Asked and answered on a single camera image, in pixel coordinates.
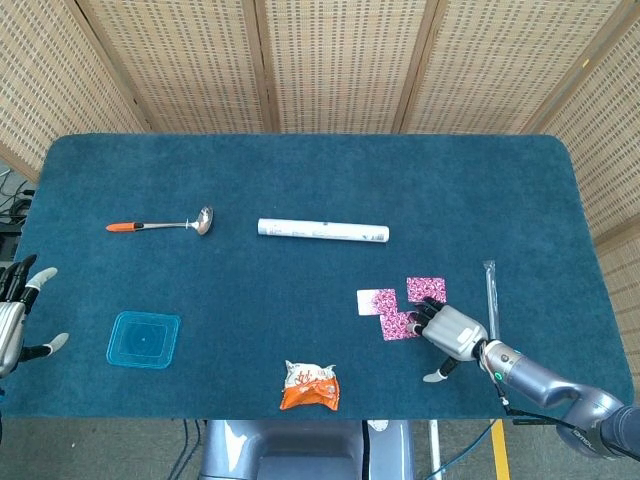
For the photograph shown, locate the black equipment box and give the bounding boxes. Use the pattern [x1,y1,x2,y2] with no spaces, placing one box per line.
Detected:
[0,224,24,261]

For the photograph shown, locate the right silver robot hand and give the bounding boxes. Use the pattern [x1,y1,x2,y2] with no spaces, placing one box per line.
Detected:
[407,297,489,384]

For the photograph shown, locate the blue translucent plastic lid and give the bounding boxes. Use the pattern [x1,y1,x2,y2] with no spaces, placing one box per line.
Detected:
[105,310,182,370]

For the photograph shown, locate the teal carpet table cover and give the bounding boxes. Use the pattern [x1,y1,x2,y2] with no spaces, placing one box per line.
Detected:
[0,133,630,420]

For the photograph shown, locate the orange and white snack bag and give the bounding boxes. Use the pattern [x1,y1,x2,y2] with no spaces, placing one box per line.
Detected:
[278,359,340,412]

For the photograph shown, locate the yellow floor tape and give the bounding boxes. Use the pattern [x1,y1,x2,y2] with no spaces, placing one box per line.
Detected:
[491,419,511,480]

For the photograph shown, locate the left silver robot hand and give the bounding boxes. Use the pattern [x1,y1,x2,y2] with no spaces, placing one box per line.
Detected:
[0,253,70,379]

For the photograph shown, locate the woven bamboo folding screen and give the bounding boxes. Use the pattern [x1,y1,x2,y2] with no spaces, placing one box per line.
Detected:
[0,0,640,361]

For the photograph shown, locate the steel ladle with orange handle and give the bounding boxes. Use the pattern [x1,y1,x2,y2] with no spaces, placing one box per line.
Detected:
[105,205,215,236]

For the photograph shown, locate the pink patterned card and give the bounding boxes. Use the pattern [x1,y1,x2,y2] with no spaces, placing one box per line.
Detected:
[356,288,399,317]
[379,309,422,342]
[406,276,447,304]

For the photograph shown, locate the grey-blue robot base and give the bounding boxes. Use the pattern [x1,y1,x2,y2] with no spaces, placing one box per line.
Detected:
[199,419,416,480]

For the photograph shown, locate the clear plastic wrapped straw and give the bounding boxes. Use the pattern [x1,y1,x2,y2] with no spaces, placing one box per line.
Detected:
[482,259,501,340]

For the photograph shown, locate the white printed paper roll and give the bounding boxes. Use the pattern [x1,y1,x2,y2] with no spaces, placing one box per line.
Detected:
[257,217,391,246]

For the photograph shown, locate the black cables under table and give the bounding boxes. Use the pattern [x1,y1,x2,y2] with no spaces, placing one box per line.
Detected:
[169,419,207,480]

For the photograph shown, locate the white metal pole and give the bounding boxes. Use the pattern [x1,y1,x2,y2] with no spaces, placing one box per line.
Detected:
[427,419,444,480]

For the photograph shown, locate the black cable bundle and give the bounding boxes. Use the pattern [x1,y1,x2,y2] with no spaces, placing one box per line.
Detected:
[0,172,35,226]

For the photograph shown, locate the blue floor cable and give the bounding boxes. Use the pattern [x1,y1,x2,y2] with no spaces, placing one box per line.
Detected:
[439,419,501,474]

